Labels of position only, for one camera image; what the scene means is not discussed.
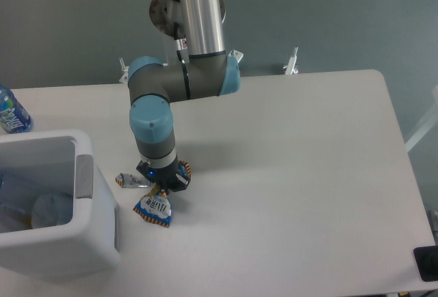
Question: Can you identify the crumpled white tissue paper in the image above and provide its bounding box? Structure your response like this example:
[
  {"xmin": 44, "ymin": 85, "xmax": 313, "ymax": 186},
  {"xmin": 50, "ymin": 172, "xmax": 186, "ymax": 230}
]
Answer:
[{"xmin": 31, "ymin": 194, "xmax": 73, "ymax": 229}]

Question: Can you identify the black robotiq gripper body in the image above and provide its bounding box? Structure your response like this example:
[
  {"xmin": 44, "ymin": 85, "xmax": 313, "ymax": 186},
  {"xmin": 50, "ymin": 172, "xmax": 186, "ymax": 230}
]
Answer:
[{"xmin": 137, "ymin": 159, "xmax": 183, "ymax": 188}]

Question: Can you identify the white plastic trash can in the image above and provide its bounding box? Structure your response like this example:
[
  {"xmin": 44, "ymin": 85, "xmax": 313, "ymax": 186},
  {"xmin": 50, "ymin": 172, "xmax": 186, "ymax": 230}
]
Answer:
[{"xmin": 1, "ymin": 129, "xmax": 120, "ymax": 278}]

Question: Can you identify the blue snack wrapper bag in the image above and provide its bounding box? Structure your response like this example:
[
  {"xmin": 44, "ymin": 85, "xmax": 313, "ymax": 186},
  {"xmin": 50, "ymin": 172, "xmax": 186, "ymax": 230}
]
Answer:
[{"xmin": 115, "ymin": 160, "xmax": 192, "ymax": 228}]

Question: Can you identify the white table frame leg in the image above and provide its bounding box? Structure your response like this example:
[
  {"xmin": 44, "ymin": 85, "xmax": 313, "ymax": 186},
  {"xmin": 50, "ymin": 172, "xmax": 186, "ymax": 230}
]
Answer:
[{"xmin": 404, "ymin": 86, "xmax": 437, "ymax": 153}]

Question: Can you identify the blue labelled drink bottle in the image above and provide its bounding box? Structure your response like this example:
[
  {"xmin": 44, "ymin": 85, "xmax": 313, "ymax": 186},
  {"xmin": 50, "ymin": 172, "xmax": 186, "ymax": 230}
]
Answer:
[{"xmin": 1, "ymin": 85, "xmax": 33, "ymax": 134}]

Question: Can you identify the crushed clear plastic bottle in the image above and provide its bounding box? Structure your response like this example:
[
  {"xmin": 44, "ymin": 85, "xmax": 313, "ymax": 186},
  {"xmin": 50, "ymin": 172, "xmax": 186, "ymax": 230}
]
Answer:
[{"xmin": 1, "ymin": 172, "xmax": 73, "ymax": 233}]

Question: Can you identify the black device at table edge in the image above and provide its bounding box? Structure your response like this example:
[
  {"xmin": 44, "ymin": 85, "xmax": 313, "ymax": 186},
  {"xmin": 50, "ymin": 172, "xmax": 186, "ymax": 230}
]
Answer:
[{"xmin": 413, "ymin": 246, "xmax": 437, "ymax": 282}]

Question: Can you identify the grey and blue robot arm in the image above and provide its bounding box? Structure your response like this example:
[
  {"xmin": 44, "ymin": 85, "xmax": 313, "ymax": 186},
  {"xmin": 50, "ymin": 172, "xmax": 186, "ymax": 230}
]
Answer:
[{"xmin": 127, "ymin": 0, "xmax": 240, "ymax": 193}]

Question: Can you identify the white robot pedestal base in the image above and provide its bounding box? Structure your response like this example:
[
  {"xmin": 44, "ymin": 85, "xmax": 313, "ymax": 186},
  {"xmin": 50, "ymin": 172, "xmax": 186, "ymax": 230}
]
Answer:
[{"xmin": 118, "ymin": 0, "xmax": 244, "ymax": 84}]

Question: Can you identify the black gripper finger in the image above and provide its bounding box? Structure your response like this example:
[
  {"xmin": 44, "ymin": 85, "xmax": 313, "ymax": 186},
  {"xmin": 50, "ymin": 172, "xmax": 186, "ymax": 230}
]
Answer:
[
  {"xmin": 164, "ymin": 173, "xmax": 191, "ymax": 193},
  {"xmin": 136, "ymin": 166, "xmax": 163, "ymax": 190}
]

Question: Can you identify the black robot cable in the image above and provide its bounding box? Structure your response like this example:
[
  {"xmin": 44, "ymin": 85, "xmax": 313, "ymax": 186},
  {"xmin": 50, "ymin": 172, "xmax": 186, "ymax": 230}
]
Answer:
[{"xmin": 172, "ymin": 22, "xmax": 189, "ymax": 67}]

